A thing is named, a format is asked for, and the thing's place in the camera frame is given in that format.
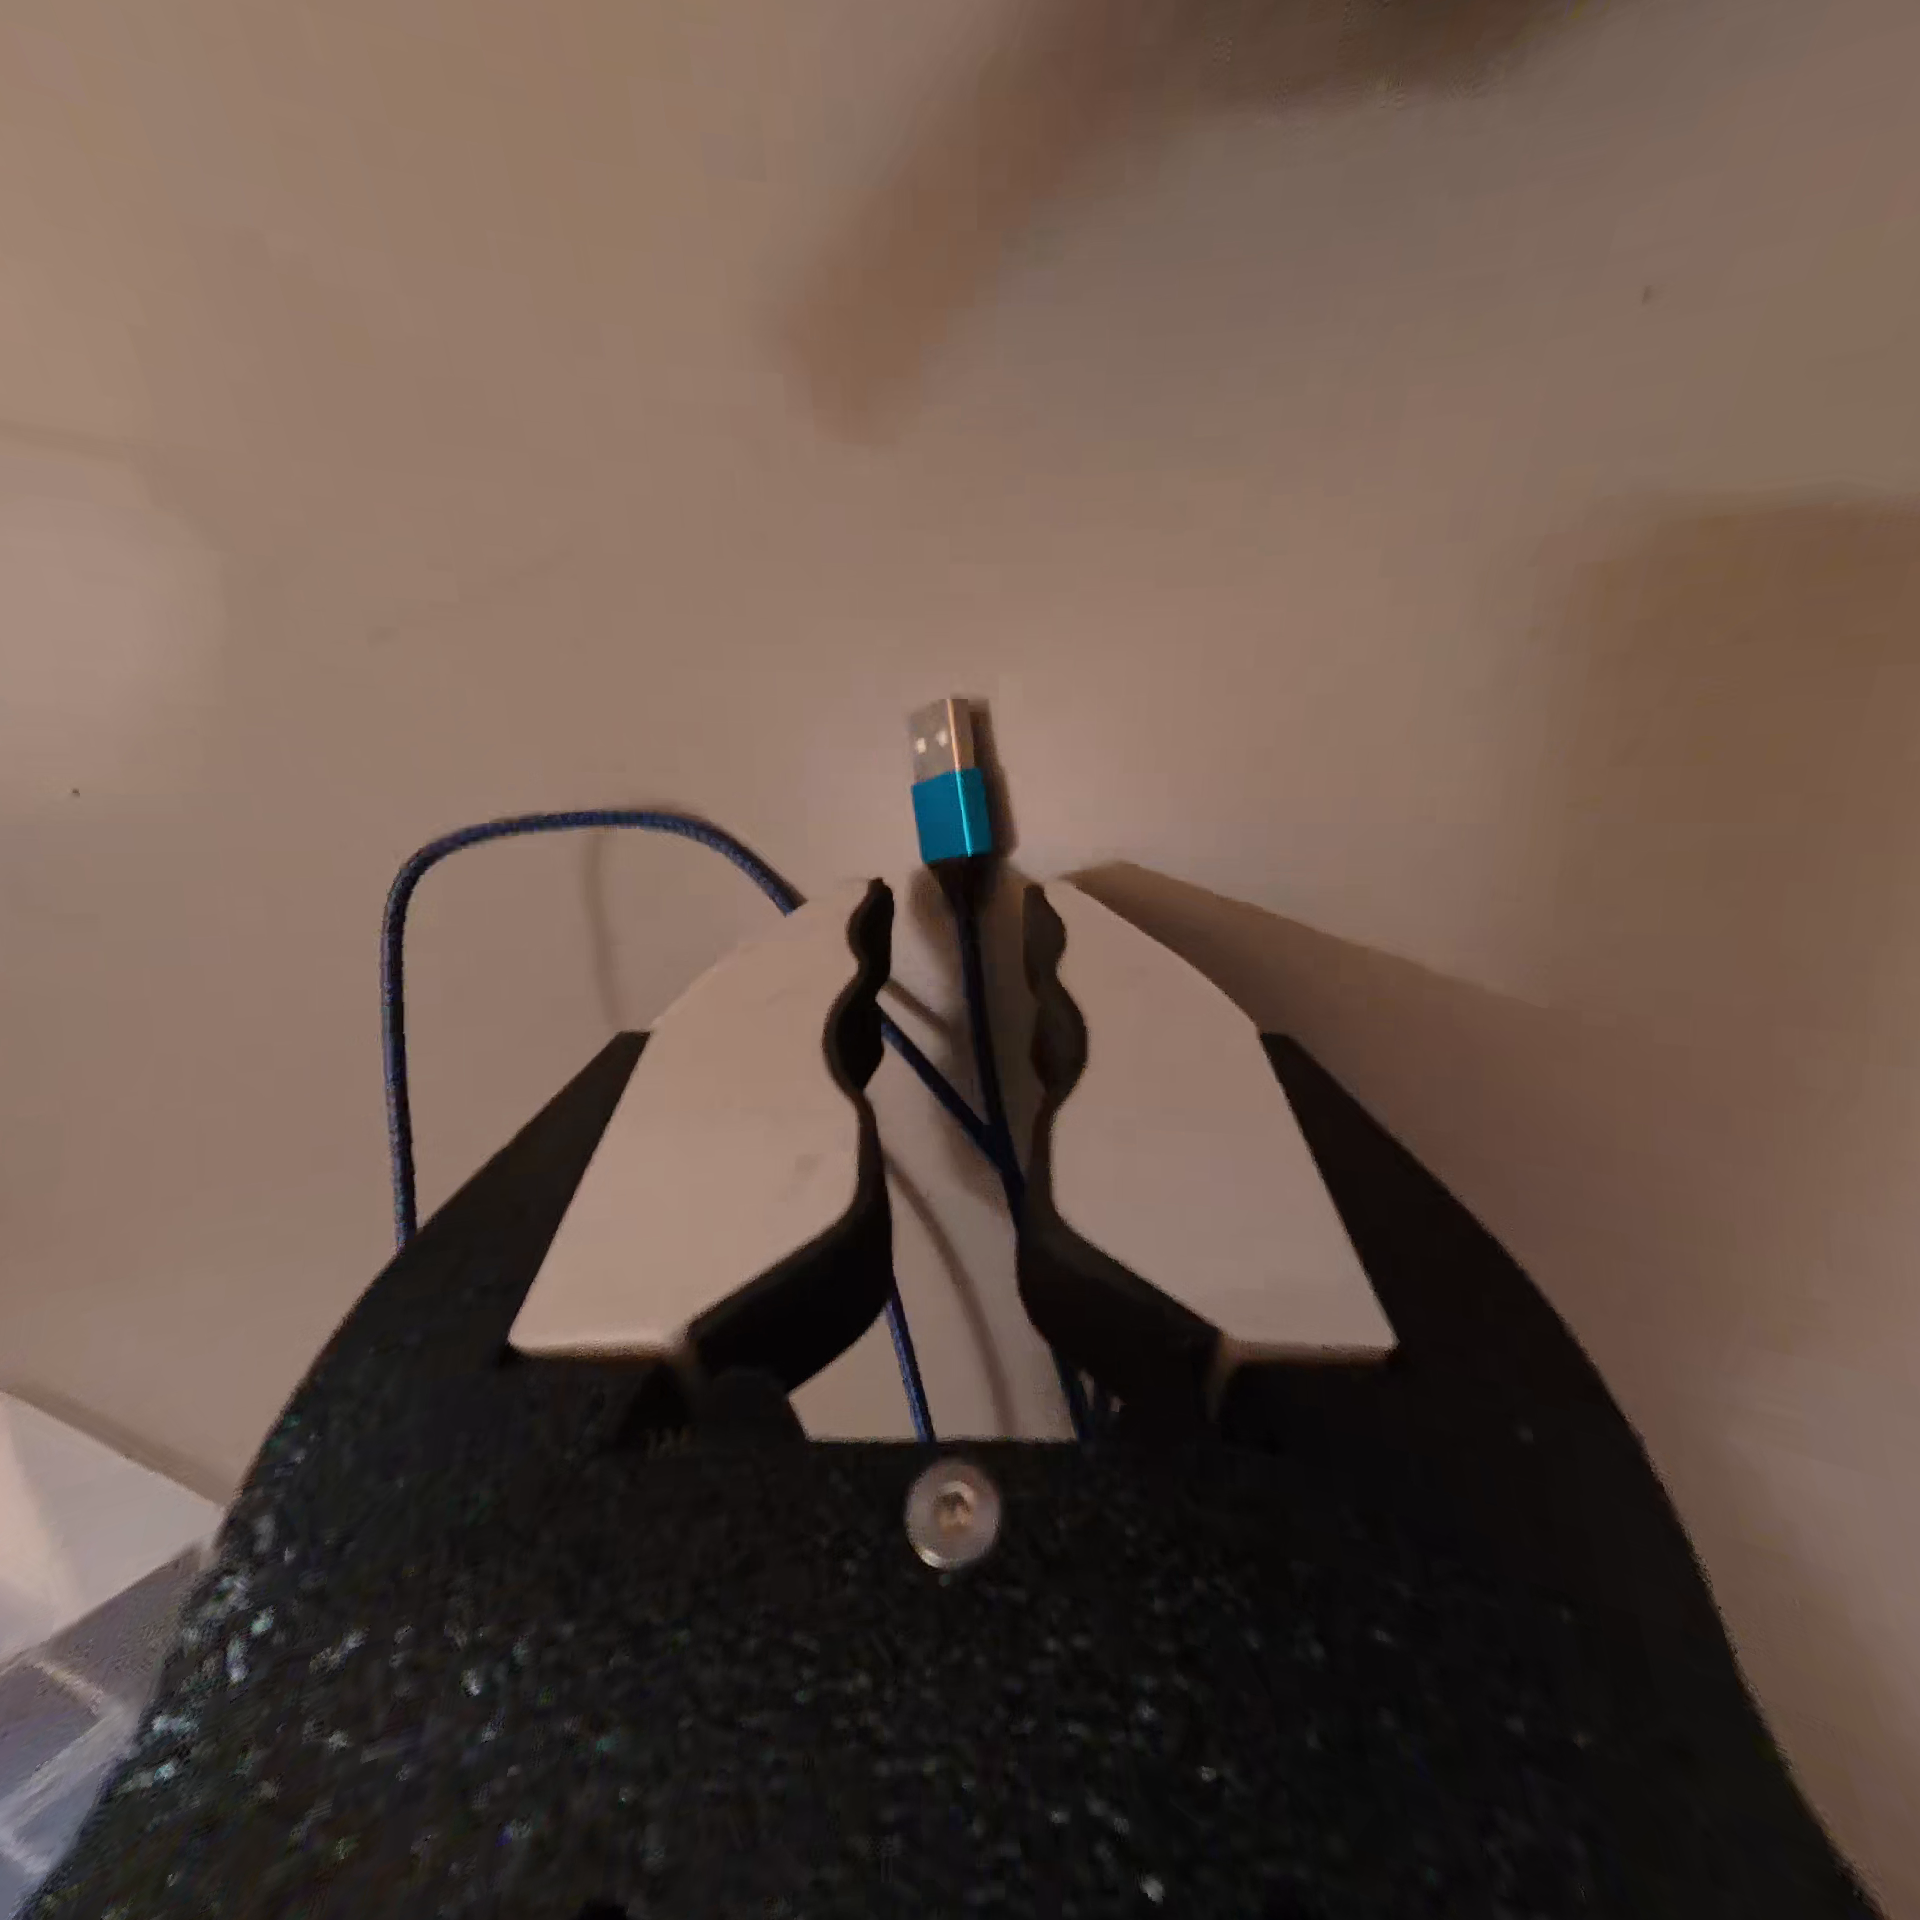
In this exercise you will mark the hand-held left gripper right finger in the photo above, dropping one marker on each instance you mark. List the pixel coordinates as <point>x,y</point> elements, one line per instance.
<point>1201,1172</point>

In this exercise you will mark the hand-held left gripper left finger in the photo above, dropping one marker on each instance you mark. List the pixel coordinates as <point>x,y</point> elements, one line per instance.
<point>705,1172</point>

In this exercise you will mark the clear plastic bin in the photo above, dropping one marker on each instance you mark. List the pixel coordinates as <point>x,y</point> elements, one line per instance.
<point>77,1725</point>

